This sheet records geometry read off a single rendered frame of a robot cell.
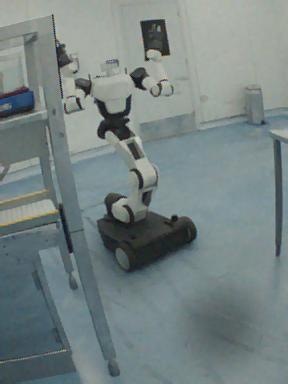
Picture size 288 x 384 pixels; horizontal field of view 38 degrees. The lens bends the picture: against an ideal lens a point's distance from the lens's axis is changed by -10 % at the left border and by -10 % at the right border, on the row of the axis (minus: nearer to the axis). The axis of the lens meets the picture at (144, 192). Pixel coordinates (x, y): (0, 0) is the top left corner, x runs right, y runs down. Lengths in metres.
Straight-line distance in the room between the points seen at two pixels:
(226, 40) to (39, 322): 5.56
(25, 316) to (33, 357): 0.26
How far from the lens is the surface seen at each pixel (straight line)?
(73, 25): 5.66
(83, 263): 1.74
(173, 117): 6.26
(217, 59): 6.63
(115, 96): 2.94
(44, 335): 2.05
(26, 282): 1.88
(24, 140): 1.83
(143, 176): 2.90
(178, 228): 3.12
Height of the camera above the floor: 1.54
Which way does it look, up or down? 21 degrees down
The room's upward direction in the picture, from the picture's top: 8 degrees counter-clockwise
